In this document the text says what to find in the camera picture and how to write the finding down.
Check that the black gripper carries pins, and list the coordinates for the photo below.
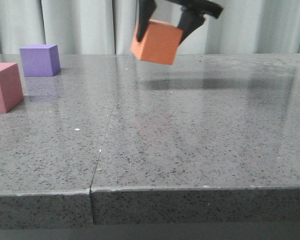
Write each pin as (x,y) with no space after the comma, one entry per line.
(191,18)

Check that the orange foam cube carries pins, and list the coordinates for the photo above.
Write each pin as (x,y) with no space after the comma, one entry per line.
(159,44)

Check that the grey pleated curtain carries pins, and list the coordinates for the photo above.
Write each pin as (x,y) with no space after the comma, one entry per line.
(106,27)

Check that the purple foam cube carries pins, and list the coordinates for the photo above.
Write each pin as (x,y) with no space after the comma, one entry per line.
(40,60)

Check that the pink foam cube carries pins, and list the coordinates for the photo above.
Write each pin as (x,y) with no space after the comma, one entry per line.
(11,92)

